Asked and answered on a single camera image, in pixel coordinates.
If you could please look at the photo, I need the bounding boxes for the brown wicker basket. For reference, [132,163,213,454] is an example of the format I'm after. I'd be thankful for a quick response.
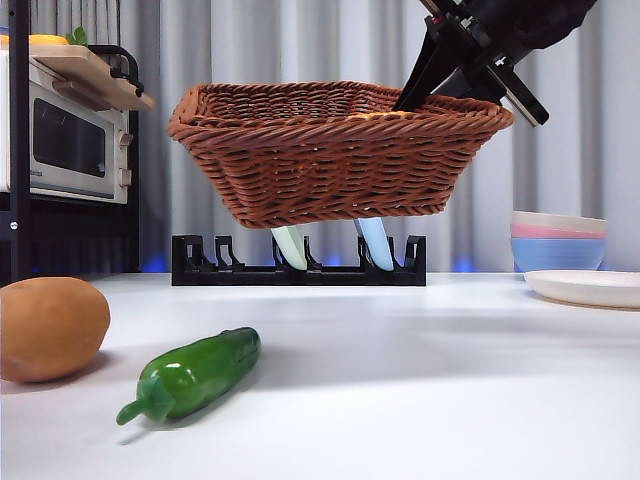
[167,82,515,230]

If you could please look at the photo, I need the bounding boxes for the green toy cucumber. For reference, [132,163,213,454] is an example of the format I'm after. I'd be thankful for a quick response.
[116,327,262,427]

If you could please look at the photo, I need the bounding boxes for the brown potato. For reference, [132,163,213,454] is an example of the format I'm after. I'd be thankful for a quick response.
[0,277,111,384]

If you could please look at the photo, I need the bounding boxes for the grey pleated curtain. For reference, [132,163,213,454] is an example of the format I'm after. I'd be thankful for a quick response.
[0,0,640,275]

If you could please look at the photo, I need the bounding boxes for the cream bowl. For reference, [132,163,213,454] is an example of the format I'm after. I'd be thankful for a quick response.
[510,210,609,234]

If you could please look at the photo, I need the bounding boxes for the pink bowl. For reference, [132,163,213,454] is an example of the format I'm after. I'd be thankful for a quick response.
[509,223,608,242]

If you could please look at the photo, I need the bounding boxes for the light blue plate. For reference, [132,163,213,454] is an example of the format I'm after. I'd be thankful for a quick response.
[353,218,395,271]

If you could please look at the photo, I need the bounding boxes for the black dish rack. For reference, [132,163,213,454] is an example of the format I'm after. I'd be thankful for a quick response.
[171,233,428,288]

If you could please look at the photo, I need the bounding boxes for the white flat plate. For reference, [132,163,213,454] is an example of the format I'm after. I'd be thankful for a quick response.
[524,270,640,311]

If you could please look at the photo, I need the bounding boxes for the pale green plate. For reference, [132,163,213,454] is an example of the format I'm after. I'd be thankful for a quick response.
[269,225,307,271]

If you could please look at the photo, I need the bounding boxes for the wooden cutting board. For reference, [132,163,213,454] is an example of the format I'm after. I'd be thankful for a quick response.
[29,46,156,112]

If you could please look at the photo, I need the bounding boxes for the cream toaster oven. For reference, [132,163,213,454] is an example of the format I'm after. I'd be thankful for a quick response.
[0,49,132,205]

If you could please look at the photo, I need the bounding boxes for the yellow toy food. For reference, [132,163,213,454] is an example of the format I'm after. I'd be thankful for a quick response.
[0,33,70,49]

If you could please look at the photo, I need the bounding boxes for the black metal shelf frame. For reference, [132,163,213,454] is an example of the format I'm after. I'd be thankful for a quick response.
[0,0,140,286]

